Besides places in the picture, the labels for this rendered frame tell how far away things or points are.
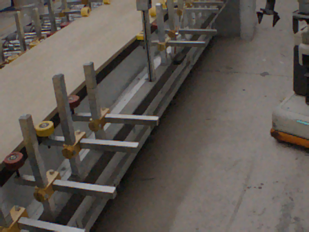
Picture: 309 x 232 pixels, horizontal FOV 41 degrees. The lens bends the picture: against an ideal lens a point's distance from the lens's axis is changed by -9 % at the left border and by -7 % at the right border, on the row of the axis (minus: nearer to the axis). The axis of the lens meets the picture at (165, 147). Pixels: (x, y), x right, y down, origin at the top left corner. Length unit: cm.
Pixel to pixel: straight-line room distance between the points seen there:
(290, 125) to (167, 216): 112
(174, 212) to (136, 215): 23
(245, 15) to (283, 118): 261
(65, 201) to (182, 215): 109
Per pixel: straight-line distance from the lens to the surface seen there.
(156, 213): 266
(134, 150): 167
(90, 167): 186
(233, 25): 572
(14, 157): 165
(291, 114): 312
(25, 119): 144
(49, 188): 158
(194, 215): 262
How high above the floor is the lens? 169
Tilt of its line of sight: 31 degrees down
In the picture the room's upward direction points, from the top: 6 degrees counter-clockwise
